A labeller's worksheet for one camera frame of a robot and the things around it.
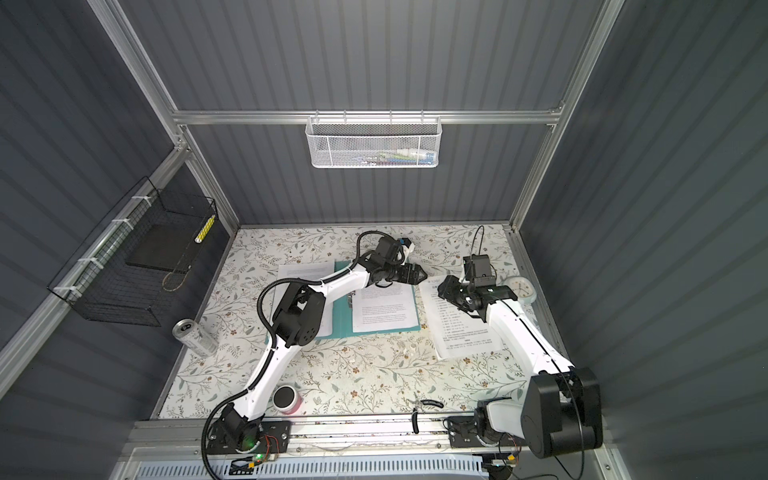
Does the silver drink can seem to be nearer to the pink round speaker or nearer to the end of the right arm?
the pink round speaker

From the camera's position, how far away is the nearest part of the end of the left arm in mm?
825

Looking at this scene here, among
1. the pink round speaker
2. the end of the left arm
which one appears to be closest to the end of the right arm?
the end of the left arm

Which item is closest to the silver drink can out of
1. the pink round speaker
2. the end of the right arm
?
the pink round speaker

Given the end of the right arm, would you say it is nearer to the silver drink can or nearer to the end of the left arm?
the end of the left arm

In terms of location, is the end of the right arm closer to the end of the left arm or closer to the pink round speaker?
the end of the left arm
